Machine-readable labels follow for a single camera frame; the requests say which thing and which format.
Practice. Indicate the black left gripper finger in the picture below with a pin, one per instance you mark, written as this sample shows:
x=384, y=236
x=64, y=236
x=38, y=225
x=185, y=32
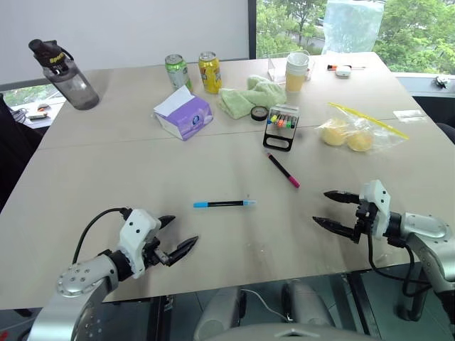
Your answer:
x=183, y=248
x=166, y=220

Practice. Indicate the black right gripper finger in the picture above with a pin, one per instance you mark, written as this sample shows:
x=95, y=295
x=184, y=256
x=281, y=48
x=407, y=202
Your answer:
x=343, y=196
x=337, y=227

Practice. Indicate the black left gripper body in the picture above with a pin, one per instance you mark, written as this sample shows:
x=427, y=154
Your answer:
x=155, y=253

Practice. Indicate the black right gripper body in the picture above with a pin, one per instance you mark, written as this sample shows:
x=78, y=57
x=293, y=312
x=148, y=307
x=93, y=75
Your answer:
x=366, y=216

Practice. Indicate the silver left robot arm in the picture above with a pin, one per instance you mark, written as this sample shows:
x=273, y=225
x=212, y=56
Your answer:
x=76, y=277

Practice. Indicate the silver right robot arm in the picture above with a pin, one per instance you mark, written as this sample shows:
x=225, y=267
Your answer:
x=428, y=234

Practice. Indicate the blue capped black pen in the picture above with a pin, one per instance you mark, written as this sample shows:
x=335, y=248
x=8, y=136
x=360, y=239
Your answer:
x=224, y=203

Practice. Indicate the pink capped black pen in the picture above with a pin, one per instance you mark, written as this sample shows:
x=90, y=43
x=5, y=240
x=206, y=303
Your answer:
x=282, y=170

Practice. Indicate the marker set case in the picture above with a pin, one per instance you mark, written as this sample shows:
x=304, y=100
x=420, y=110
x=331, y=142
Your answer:
x=279, y=138

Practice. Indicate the green capped pen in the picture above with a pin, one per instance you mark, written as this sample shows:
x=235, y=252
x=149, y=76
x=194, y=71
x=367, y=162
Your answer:
x=288, y=123

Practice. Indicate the orange capped pen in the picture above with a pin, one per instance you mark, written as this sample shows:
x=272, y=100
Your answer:
x=280, y=122

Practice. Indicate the purple tissue box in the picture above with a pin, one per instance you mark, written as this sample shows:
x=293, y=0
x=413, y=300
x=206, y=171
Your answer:
x=188, y=119

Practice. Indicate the yellow capped pen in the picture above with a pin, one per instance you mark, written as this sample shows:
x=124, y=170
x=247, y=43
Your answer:
x=273, y=119

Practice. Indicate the clear plastic container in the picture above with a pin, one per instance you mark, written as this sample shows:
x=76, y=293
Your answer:
x=275, y=69

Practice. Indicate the yellow round fruit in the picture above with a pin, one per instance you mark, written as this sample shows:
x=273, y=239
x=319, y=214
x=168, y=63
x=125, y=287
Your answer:
x=334, y=133
x=359, y=142

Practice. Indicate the black table leg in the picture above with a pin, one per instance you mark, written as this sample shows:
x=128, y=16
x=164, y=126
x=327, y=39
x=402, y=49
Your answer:
x=360, y=305
x=160, y=318

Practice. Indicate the clear zip bag yellow seal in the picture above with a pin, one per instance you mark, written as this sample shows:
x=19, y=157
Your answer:
x=377, y=136

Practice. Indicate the grey rounded robot leg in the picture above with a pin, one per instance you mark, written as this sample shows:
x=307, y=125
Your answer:
x=217, y=312
x=307, y=302

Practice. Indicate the small clear plastic sheet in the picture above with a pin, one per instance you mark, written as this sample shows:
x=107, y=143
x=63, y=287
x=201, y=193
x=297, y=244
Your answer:
x=409, y=114

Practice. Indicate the black tape roll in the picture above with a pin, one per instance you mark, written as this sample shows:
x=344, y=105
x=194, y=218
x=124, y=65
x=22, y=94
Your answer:
x=258, y=113

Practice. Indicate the black chair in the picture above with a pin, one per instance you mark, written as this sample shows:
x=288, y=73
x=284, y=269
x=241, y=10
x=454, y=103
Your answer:
x=448, y=131

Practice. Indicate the grey robot torso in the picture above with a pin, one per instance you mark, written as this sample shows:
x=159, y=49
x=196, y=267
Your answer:
x=284, y=334

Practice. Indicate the small white device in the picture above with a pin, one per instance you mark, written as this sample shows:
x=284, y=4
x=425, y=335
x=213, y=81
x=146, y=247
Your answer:
x=343, y=72

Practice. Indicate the cup with orange juice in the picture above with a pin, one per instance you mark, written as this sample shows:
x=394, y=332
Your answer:
x=296, y=76

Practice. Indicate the light green towel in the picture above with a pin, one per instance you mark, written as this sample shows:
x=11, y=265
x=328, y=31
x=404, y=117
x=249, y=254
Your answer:
x=249, y=97

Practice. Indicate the green drink can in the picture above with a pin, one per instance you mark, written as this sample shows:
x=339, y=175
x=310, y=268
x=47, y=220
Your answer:
x=177, y=72

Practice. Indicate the small dark clip object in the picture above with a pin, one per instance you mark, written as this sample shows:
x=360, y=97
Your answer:
x=441, y=81

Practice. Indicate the yellow drink can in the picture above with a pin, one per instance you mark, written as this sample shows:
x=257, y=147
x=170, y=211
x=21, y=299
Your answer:
x=209, y=74

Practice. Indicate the grey sports water bottle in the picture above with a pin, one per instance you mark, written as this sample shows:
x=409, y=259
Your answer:
x=73, y=85

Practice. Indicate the small items on side desk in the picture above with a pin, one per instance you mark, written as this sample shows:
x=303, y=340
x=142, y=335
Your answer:
x=37, y=112

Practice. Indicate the large clear plastic bag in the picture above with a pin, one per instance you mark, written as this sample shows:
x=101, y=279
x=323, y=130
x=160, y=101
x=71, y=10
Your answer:
x=352, y=26

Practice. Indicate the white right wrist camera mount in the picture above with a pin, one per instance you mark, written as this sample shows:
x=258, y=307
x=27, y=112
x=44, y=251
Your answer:
x=377, y=199

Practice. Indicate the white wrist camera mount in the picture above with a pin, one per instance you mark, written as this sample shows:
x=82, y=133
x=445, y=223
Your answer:
x=377, y=199
x=136, y=225

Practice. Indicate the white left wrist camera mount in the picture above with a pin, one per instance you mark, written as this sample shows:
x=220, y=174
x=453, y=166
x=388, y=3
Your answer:
x=136, y=225

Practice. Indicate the dark window frame post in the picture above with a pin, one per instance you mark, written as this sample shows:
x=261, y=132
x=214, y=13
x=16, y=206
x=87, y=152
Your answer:
x=252, y=28

